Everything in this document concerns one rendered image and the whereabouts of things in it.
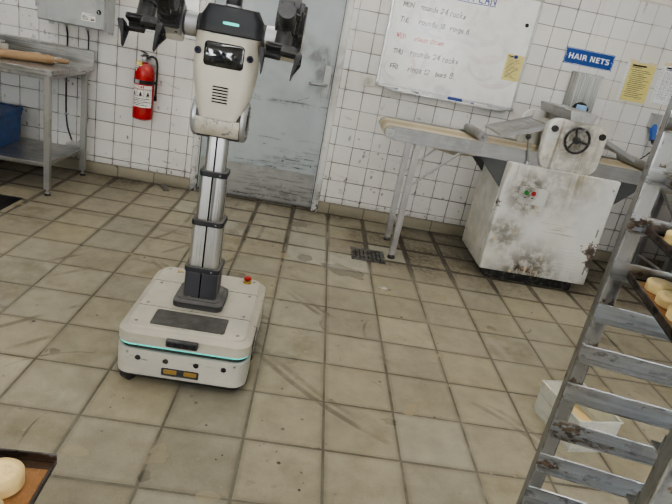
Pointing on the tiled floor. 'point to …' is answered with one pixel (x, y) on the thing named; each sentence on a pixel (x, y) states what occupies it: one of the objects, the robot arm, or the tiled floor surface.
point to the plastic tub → (574, 414)
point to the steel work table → (28, 148)
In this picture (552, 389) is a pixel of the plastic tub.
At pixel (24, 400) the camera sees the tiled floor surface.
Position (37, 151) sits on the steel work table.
